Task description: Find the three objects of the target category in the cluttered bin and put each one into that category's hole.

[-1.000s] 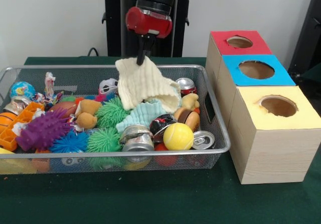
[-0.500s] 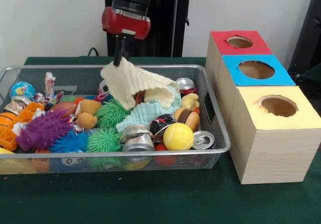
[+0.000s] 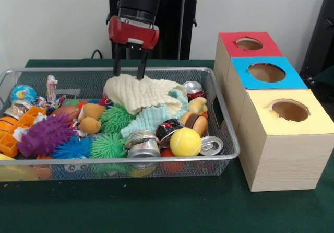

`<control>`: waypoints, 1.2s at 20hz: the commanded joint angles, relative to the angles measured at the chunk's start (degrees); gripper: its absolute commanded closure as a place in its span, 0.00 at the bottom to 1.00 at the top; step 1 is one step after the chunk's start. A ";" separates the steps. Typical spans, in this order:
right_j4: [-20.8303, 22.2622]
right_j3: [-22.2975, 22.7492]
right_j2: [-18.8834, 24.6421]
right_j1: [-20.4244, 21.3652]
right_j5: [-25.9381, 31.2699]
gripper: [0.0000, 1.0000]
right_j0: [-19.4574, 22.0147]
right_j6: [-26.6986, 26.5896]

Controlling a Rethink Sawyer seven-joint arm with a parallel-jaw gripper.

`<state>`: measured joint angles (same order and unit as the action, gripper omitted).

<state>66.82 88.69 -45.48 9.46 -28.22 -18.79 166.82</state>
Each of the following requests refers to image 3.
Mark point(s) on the red soda can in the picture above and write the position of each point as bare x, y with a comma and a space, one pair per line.
194, 88

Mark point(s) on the silver can with pull tab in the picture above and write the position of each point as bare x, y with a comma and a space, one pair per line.
211, 146

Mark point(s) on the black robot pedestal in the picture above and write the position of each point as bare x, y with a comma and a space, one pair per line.
177, 24

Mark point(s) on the purple spiky ball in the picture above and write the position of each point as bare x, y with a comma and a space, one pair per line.
44, 136

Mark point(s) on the green spiky ball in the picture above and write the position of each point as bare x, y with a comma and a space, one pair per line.
108, 146

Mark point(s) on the small toy hamburger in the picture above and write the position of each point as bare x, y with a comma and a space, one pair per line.
194, 123

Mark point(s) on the wooden box with three holes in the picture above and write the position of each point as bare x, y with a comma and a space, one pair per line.
284, 149

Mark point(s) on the crushed silver can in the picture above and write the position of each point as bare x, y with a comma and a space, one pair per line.
142, 144

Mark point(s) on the light teal cloth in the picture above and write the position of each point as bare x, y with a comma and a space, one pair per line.
151, 119

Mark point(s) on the black side stand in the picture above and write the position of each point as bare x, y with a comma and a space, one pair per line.
323, 34

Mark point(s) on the yellow tennis ball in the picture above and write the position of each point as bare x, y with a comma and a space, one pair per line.
185, 141

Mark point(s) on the clear shallow mesh bin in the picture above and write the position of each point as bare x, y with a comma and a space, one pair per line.
104, 165

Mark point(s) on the yellow plush duck toy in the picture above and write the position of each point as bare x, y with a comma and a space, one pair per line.
198, 106

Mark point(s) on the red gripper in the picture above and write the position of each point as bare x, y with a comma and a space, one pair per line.
133, 34

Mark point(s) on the blue globe ball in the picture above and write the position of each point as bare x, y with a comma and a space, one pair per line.
23, 93

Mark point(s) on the dark green table cloth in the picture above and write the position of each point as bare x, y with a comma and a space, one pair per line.
156, 207

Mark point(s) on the small orange basketball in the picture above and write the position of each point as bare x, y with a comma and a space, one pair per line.
6, 124

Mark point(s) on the cream knitted cloth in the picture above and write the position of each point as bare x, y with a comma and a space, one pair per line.
138, 93

